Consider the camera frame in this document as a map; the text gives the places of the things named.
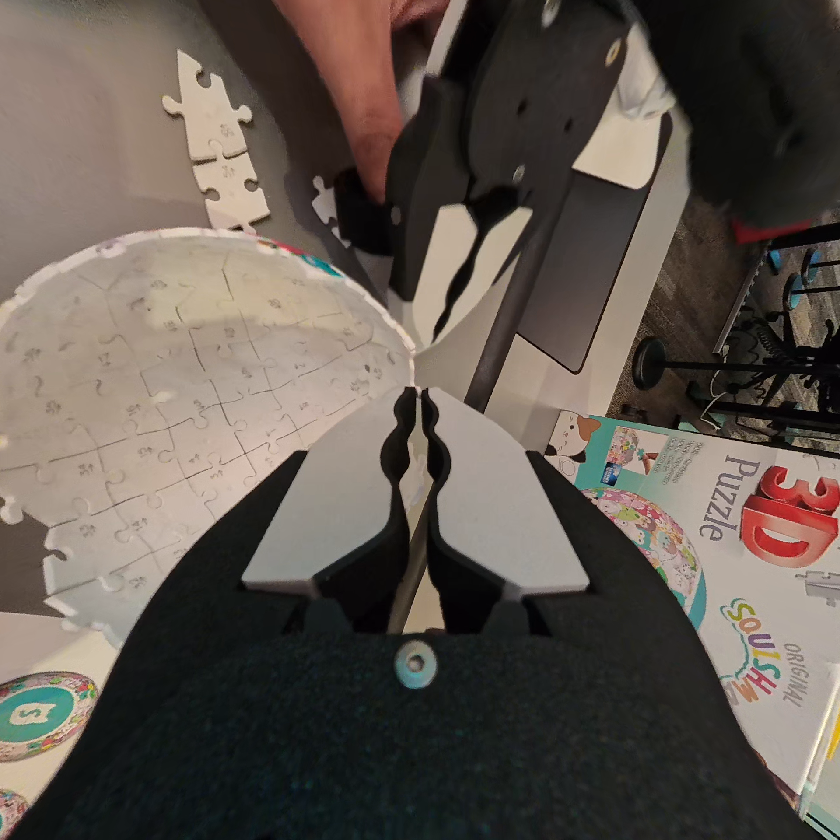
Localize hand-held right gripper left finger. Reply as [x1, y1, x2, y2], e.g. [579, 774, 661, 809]
[241, 387, 418, 634]

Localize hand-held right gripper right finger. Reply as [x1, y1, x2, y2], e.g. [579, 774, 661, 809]
[420, 387, 590, 636]

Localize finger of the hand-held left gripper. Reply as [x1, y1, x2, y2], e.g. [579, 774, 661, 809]
[410, 202, 483, 343]
[434, 206, 534, 345]

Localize partly built puzzle ball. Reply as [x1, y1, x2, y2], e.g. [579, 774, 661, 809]
[0, 226, 417, 651]

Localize person's left forearm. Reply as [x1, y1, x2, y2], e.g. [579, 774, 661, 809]
[630, 0, 840, 227]

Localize white puzzle piece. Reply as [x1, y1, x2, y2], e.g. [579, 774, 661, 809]
[310, 176, 352, 247]

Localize puzzle ball cardboard box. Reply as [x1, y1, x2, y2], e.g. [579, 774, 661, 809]
[545, 410, 840, 815]

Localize joined white puzzle pieces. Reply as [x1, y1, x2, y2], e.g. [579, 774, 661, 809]
[162, 49, 272, 232]

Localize puzzle instruction leaflet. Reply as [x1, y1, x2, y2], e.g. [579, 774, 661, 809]
[0, 610, 126, 840]

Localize person's left hand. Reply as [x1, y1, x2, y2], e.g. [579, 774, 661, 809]
[272, 0, 455, 204]

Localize dark grey desk pad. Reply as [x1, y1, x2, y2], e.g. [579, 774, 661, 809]
[515, 167, 657, 375]

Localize black light stand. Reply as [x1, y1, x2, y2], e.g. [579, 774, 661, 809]
[632, 336, 840, 395]

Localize red seat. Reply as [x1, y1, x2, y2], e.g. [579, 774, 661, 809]
[728, 217, 821, 245]

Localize black metal rack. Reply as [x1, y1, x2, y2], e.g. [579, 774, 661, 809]
[715, 223, 840, 460]

